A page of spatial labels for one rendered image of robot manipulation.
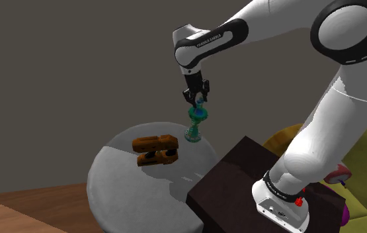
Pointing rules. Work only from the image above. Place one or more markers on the orange blocky toy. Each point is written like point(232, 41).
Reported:
point(152, 144)

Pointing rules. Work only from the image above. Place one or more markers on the green and blue candlestick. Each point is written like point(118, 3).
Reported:
point(195, 129)

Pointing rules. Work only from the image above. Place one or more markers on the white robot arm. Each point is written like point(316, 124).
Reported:
point(325, 135)

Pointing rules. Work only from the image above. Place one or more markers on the dark robot stand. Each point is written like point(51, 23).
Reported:
point(231, 180)

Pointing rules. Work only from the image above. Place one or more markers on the light wooden table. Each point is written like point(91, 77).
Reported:
point(2, 217)

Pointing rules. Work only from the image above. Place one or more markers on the round grey table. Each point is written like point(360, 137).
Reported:
point(131, 193)

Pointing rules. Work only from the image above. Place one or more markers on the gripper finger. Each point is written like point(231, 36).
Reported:
point(189, 97)
point(206, 88)

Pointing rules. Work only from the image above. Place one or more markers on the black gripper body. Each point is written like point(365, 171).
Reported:
point(194, 82)

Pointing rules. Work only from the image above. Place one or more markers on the purple object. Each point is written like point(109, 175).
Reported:
point(345, 215)

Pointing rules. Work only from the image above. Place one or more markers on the red and white toy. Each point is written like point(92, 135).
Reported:
point(339, 174)

